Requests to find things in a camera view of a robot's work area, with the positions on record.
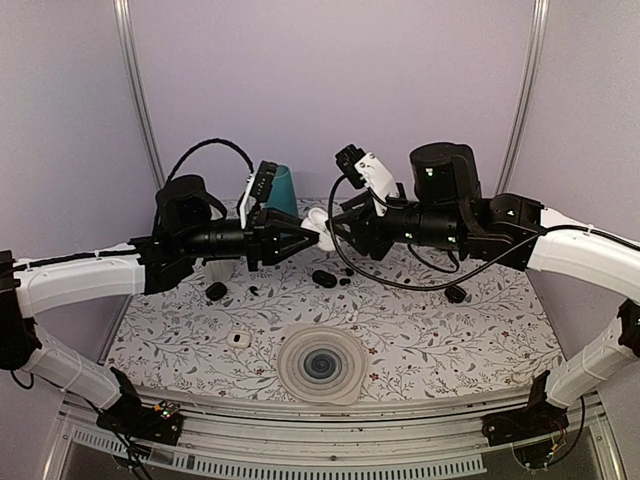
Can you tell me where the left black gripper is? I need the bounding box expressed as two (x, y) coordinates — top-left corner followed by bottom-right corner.
(180, 207), (320, 272)

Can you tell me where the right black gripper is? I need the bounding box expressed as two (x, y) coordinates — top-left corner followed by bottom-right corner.
(327, 181), (468, 259)

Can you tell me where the white oval earbud case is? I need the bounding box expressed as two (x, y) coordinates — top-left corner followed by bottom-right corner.
(301, 207), (335, 252)

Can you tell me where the black gold-trimmed earbud case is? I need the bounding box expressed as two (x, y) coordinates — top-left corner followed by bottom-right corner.
(444, 285), (468, 304)

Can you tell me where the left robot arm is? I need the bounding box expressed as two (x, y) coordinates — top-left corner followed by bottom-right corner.
(1, 175), (319, 446)

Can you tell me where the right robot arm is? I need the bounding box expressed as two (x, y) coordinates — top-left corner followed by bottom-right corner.
(327, 142), (639, 446)

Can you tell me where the black oval earbud case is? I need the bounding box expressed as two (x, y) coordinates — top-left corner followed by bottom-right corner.
(311, 269), (338, 288)

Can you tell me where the small black earbud case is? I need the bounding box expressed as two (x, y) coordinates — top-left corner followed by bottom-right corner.
(205, 282), (228, 302)

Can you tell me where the white case near plate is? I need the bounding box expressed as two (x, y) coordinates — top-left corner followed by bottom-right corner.
(226, 331), (252, 349)

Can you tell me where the teal tapered vase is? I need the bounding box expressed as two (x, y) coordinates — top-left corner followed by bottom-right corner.
(264, 161), (298, 222)

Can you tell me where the white ribbed vase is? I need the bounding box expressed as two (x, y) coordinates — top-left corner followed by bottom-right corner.
(203, 260), (234, 283)

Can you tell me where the floral patterned table mat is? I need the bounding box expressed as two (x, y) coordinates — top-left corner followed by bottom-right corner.
(106, 245), (564, 402)

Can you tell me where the spiral patterned ceramic plate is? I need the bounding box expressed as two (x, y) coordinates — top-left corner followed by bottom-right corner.
(276, 326), (368, 406)

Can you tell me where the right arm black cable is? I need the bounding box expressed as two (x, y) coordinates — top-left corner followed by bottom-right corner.
(327, 174), (640, 294)

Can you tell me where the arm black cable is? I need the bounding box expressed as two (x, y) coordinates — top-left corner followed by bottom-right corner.
(162, 138), (256, 186)
(327, 174), (640, 294)

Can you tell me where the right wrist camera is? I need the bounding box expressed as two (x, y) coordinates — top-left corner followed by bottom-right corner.
(335, 144), (400, 217)

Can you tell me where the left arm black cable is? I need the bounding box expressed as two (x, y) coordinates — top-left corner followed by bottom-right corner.
(162, 138), (256, 186)

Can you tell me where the aluminium front rail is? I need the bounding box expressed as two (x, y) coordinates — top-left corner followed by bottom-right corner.
(42, 387), (626, 480)

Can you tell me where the right aluminium frame post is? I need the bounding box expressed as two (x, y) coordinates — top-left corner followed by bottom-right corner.
(495, 0), (550, 195)

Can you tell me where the aluminium frame post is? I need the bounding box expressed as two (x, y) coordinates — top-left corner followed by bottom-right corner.
(495, 0), (550, 195)
(113, 0), (166, 191)

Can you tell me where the left aluminium frame post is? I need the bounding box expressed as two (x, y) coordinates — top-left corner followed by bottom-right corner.
(113, 0), (166, 191)

